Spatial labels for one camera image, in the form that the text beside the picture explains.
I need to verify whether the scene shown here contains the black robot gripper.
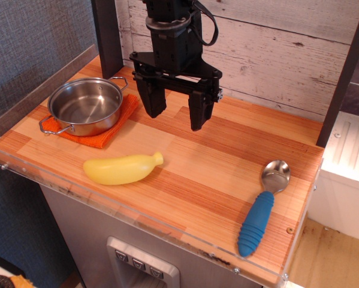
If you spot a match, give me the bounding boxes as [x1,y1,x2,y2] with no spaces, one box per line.
[129,17,222,131]

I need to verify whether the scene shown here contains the yellow plastic banana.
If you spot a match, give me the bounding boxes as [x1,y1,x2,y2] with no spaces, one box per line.
[83,152,164,185]

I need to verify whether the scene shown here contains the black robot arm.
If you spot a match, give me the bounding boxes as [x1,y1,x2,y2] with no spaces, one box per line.
[129,1,222,131]

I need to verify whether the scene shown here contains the stainless steel pot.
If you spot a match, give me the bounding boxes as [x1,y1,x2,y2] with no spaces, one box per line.
[39,76,128,137]

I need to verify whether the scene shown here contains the orange cloth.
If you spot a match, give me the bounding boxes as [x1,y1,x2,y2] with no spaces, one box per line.
[40,93,140,149]

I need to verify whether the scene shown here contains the silver toy fridge cabinet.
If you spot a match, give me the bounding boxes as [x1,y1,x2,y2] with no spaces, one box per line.
[41,185,259,287]

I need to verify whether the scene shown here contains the grey dispenser button panel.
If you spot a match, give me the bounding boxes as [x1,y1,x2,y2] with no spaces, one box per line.
[107,236,180,287]

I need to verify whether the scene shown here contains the orange object bottom left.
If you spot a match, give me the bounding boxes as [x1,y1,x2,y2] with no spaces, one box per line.
[0,275,34,288]

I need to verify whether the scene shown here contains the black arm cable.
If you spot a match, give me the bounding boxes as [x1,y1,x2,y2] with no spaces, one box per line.
[188,0,219,47]

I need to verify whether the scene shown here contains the dark left post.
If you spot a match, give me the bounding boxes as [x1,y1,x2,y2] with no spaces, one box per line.
[91,0,123,79]

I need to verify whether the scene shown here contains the dark post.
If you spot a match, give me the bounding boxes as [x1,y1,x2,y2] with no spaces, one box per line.
[316,23,359,148]
[91,0,123,79]

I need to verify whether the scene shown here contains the blue handled metal spoon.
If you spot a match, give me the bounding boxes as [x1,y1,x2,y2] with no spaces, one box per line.
[237,160,291,257]

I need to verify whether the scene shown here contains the dark right post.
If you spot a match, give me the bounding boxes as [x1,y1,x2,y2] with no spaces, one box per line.
[316,23,359,148]

